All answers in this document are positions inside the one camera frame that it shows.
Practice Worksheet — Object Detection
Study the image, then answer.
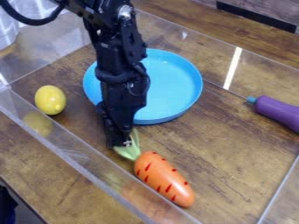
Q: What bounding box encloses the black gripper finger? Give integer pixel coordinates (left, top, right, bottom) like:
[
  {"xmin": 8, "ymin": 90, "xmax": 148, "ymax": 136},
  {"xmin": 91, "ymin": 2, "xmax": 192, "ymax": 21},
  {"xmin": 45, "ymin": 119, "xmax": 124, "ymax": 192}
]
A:
[{"xmin": 104, "ymin": 119, "xmax": 132, "ymax": 149}]

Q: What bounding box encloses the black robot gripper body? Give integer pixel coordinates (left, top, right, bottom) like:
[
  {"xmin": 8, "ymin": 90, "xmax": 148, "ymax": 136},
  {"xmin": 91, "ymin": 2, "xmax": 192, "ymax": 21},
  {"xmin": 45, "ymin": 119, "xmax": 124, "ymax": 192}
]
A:
[{"xmin": 96, "ymin": 73, "xmax": 150, "ymax": 131}]

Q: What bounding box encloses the blue plastic plate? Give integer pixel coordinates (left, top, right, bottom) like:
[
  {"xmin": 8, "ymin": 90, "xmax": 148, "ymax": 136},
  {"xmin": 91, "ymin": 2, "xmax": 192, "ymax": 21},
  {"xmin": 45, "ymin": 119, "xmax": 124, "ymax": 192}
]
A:
[{"xmin": 82, "ymin": 48, "xmax": 204, "ymax": 126}]

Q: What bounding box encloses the orange toy carrot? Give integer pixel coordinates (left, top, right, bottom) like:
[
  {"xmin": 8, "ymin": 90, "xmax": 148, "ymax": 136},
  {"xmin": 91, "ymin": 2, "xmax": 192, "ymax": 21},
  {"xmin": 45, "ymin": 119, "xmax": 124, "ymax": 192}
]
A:
[{"xmin": 114, "ymin": 129, "xmax": 195, "ymax": 207}]

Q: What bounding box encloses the yellow toy lemon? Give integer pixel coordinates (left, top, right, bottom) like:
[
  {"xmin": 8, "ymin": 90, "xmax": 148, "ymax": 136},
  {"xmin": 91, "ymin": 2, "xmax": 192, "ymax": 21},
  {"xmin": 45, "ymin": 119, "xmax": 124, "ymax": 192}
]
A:
[{"xmin": 35, "ymin": 85, "xmax": 67, "ymax": 116}]

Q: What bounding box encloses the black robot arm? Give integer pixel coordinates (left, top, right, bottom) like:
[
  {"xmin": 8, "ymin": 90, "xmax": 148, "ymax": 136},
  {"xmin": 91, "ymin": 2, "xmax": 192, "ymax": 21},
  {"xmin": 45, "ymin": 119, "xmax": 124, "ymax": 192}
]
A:
[{"xmin": 52, "ymin": 0, "xmax": 150, "ymax": 148}]

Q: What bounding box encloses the purple toy eggplant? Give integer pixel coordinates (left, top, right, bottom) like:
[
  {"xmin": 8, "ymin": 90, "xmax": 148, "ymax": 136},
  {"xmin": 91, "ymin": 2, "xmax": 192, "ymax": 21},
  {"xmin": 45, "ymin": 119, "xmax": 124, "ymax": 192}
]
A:
[{"xmin": 247, "ymin": 95, "xmax": 299, "ymax": 133}]

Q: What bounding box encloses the clear acrylic barrier wall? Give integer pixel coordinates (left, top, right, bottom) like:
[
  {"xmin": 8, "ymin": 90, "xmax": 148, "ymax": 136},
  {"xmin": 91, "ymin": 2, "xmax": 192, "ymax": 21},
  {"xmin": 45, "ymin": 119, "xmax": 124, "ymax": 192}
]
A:
[{"xmin": 0, "ymin": 86, "xmax": 202, "ymax": 224}]

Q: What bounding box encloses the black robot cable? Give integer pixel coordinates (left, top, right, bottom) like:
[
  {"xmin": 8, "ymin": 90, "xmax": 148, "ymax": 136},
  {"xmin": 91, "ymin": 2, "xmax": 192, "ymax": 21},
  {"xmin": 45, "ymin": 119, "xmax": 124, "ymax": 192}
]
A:
[{"xmin": 0, "ymin": 0, "xmax": 68, "ymax": 26}]

